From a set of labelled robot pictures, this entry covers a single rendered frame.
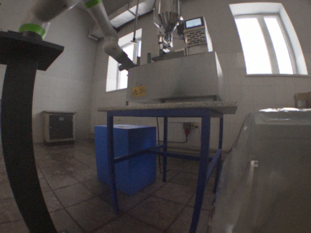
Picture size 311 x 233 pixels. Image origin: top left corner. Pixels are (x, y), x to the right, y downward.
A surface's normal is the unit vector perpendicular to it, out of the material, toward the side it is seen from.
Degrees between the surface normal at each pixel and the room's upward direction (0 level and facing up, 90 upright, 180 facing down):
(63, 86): 90
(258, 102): 90
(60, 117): 90
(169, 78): 90
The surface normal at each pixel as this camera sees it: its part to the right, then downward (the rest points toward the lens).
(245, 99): -0.54, -0.02
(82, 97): 0.84, 0.00
